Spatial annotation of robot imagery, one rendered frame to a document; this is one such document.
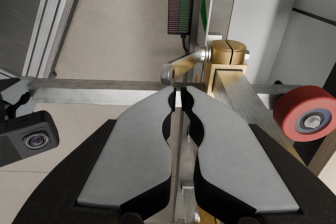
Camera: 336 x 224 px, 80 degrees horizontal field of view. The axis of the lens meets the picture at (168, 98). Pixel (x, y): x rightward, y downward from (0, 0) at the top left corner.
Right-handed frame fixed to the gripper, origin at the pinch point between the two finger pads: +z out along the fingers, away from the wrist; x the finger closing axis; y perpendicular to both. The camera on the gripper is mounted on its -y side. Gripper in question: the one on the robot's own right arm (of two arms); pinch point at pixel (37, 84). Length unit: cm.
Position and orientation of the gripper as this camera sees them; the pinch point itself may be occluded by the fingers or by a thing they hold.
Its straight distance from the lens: 40.8
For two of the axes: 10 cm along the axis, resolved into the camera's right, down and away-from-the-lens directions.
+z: 0.1, -5.5, 8.4
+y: -10.0, -0.3, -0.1
